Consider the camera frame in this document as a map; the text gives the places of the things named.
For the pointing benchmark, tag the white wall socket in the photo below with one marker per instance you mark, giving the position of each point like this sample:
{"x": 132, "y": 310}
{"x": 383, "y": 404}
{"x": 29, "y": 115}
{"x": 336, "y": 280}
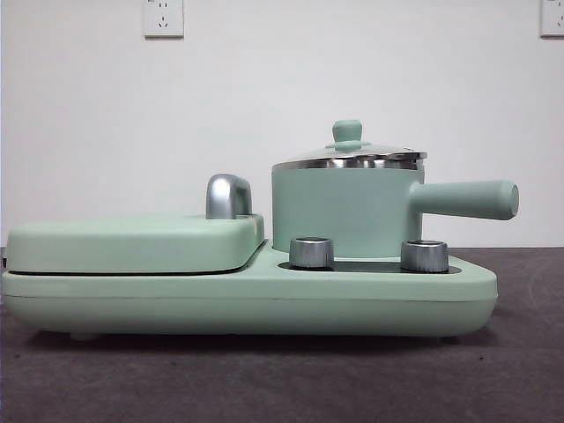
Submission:
{"x": 164, "y": 20}
{"x": 553, "y": 17}

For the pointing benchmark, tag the green breakfast maker base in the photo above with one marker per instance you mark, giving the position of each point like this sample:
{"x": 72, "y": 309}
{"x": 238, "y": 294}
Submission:
{"x": 220, "y": 304}

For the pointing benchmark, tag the silver control knob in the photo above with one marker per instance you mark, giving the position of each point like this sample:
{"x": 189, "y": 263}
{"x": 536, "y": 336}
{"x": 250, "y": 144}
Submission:
{"x": 310, "y": 252}
{"x": 424, "y": 255}

